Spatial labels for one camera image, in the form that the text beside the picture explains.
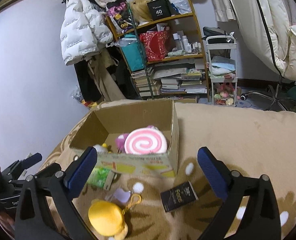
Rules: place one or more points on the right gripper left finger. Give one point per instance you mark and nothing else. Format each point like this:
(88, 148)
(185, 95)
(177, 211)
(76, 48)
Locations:
(45, 209)

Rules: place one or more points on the yellow duck plush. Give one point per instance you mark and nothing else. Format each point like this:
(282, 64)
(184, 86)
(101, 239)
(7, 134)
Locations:
(108, 219)

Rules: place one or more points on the pink swirl roll plush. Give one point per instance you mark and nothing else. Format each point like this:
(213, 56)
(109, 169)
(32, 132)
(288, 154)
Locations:
(146, 141)

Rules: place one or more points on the small black Face box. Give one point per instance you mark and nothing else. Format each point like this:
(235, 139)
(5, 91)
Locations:
(178, 196)

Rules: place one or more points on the brown cardboard box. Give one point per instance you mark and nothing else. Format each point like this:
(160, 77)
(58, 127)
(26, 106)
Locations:
(139, 138)

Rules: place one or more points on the stack of books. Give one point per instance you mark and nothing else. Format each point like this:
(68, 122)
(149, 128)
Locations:
(170, 79)

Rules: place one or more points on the white rolling cart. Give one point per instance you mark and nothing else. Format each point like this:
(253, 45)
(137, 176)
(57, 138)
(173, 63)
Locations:
(222, 52)

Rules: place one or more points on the white puffer jacket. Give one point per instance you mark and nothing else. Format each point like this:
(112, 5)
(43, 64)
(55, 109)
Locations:
(83, 32)

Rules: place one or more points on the teal bag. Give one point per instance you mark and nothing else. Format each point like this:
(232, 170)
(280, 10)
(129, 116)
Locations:
(131, 50)

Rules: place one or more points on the wooden bookshelf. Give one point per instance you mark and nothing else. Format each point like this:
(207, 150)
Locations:
(186, 45)

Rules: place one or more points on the red gift bag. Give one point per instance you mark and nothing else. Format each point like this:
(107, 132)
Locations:
(156, 44)

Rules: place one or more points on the cream covered chair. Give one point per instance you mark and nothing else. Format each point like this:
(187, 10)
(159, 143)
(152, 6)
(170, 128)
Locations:
(264, 26)

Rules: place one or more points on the blonde wig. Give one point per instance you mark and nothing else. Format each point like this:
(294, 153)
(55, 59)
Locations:
(141, 12)

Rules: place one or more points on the black box with 40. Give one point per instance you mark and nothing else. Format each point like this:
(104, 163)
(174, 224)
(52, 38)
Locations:
(159, 9)

